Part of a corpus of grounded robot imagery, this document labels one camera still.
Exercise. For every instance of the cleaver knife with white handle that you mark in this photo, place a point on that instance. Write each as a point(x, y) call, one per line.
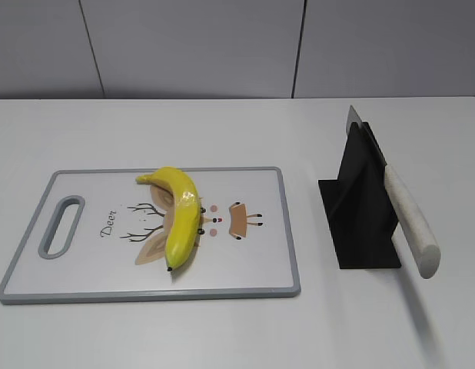
point(419, 236)

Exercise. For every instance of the yellow plastic banana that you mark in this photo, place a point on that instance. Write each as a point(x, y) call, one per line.
point(187, 212)

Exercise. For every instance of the black knife stand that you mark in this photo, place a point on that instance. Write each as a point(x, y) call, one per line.
point(360, 215)

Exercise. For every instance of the white grey-rimmed cutting board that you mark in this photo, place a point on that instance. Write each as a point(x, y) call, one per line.
point(98, 236)

